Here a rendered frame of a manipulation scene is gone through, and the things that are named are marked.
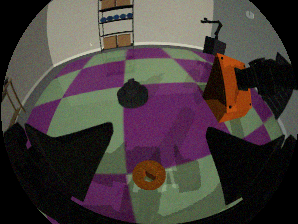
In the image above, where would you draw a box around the orange tapered knob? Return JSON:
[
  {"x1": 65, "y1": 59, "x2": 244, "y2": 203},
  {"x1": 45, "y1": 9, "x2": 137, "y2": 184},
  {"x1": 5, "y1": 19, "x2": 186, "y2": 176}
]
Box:
[{"x1": 132, "y1": 160, "x2": 166, "y2": 190}]

